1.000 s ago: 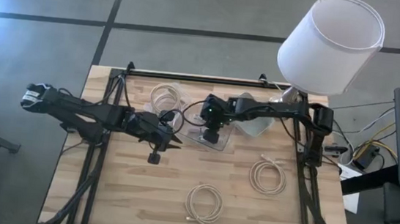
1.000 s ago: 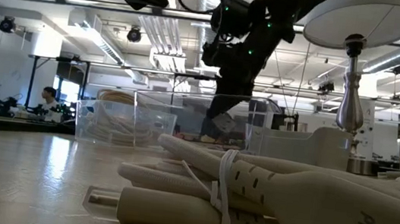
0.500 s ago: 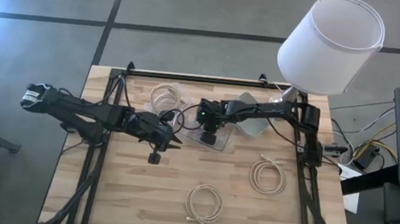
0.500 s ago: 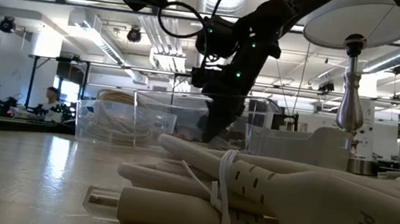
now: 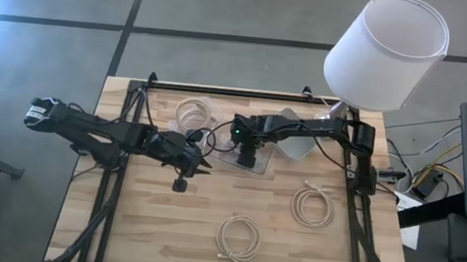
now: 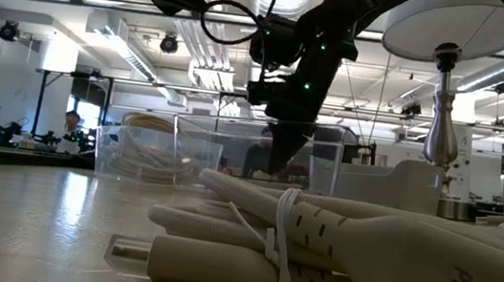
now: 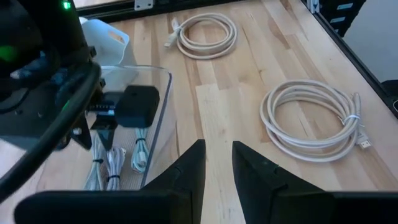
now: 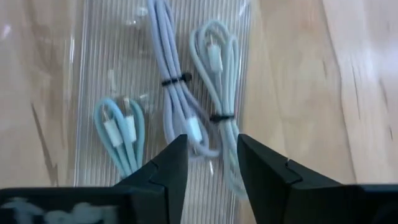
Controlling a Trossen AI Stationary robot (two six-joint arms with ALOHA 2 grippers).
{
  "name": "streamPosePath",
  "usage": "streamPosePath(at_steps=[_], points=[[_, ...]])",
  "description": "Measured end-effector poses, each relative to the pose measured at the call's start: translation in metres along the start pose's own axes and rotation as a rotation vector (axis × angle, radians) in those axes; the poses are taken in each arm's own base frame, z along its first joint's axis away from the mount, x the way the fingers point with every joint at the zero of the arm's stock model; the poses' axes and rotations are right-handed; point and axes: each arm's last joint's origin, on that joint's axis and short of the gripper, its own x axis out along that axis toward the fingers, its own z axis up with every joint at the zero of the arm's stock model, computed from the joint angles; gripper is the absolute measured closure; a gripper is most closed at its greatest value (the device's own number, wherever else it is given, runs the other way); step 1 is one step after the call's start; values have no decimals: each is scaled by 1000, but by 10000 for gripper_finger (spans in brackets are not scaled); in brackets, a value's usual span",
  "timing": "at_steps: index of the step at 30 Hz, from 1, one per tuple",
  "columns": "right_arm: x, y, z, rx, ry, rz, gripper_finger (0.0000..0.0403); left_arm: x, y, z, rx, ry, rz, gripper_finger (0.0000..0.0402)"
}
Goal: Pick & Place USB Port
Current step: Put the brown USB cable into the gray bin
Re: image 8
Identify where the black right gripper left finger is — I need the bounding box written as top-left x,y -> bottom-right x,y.
113,134 -> 190,224

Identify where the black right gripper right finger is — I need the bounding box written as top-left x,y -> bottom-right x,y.
237,133 -> 343,224

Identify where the pale braided USB cable bundle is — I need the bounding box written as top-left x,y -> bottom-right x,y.
188,19 -> 250,200

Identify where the small clear plastic bin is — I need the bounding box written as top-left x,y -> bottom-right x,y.
70,0 -> 253,224

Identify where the teal USB cable bundle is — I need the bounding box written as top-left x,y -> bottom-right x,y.
93,96 -> 147,180

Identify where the lavender USB cable bundle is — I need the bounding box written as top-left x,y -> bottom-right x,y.
145,0 -> 221,160

